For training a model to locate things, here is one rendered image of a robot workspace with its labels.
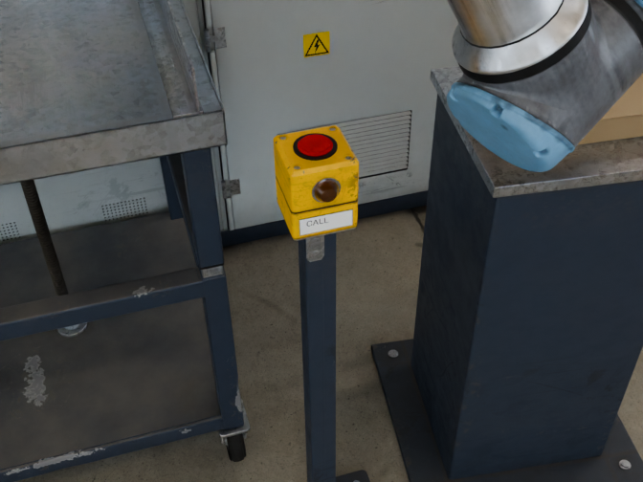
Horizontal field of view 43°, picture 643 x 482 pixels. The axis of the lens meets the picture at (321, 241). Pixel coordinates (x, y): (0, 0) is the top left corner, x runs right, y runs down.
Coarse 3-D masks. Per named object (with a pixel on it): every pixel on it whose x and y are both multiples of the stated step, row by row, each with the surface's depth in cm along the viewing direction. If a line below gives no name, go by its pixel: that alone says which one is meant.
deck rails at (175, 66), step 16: (144, 0) 131; (160, 0) 128; (144, 16) 127; (160, 16) 127; (160, 32) 123; (176, 32) 113; (160, 48) 120; (176, 48) 118; (160, 64) 116; (176, 64) 116; (192, 64) 103; (176, 80) 113; (192, 80) 105; (176, 96) 110; (192, 96) 109; (176, 112) 107; (192, 112) 107
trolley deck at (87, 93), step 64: (0, 0) 133; (64, 0) 133; (128, 0) 132; (0, 64) 117; (64, 64) 117; (128, 64) 117; (0, 128) 105; (64, 128) 105; (128, 128) 106; (192, 128) 108
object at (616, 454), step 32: (384, 352) 185; (384, 384) 178; (416, 384) 178; (416, 416) 172; (416, 448) 166; (608, 448) 166; (416, 480) 161; (448, 480) 161; (480, 480) 160; (512, 480) 160; (544, 480) 160; (576, 480) 160; (608, 480) 160; (640, 480) 160
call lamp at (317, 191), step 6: (324, 180) 90; (330, 180) 90; (336, 180) 91; (318, 186) 90; (324, 186) 90; (330, 186) 90; (336, 186) 91; (312, 192) 91; (318, 192) 90; (324, 192) 90; (330, 192) 90; (336, 192) 91; (318, 198) 91; (324, 198) 91; (330, 198) 91
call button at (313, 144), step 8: (312, 136) 93; (320, 136) 93; (304, 144) 92; (312, 144) 92; (320, 144) 92; (328, 144) 92; (304, 152) 91; (312, 152) 91; (320, 152) 91; (328, 152) 91
